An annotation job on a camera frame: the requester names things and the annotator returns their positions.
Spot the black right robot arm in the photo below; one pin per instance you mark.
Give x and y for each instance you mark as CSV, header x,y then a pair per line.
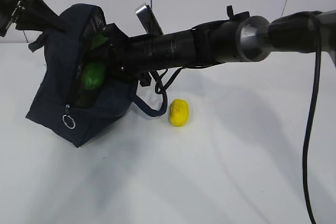
x,y
240,38

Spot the dark navy fabric lunch bag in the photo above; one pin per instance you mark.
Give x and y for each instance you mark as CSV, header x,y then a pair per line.
x,y
61,104

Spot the green cucumber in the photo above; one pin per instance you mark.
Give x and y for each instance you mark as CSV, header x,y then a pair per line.
x,y
93,75

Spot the glass container with green lid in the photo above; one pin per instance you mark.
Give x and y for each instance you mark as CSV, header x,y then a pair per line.
x,y
98,40

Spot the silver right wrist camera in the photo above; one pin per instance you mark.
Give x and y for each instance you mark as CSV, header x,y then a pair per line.
x,y
148,20

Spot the yellow lemon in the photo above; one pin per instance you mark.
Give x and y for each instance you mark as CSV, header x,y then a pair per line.
x,y
179,113

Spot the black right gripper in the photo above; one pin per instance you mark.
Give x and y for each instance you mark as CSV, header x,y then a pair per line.
x,y
119,62

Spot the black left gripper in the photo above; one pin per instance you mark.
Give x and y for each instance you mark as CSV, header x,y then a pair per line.
x,y
38,17

